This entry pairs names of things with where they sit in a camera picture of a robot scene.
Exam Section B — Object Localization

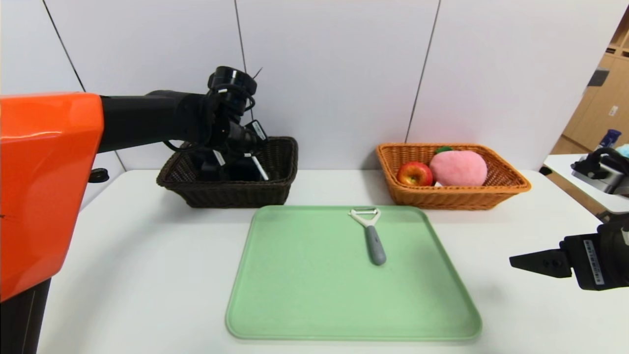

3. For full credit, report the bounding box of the dark pump bottle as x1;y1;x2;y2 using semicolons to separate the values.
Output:
199;147;228;181

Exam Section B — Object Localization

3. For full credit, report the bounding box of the pink plush peach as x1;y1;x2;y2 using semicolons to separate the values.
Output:
429;146;488;187

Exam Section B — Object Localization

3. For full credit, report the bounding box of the dark brown wicker basket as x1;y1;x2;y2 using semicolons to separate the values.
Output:
156;137;299;208

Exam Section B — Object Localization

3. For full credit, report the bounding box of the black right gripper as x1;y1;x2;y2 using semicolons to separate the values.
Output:
509;213;629;291

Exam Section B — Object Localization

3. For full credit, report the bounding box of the red apple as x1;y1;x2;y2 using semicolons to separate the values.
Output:
397;161;434;187

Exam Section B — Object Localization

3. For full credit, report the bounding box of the light green plastic tray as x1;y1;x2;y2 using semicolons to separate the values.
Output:
226;206;483;341

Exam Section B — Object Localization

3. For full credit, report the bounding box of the clear bottle blue cap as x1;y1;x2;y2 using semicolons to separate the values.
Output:
596;129;621;151

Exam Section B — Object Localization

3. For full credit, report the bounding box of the black glasses case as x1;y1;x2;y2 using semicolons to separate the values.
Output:
228;156;262;181

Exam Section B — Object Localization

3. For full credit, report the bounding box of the wooden cabinet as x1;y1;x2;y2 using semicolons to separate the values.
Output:
548;5;629;156

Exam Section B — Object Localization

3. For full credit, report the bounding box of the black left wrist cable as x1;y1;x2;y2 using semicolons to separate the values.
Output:
162;85;257;154

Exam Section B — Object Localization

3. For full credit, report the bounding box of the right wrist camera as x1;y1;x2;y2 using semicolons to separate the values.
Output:
571;147;629;195

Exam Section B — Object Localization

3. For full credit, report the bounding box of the white side table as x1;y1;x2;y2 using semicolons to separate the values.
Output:
542;154;629;215

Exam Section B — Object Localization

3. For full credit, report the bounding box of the orange wicker basket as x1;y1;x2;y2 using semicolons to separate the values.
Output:
376;143;531;211

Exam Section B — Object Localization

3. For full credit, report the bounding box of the white peeler grey handle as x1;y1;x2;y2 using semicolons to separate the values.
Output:
349;208;387;266

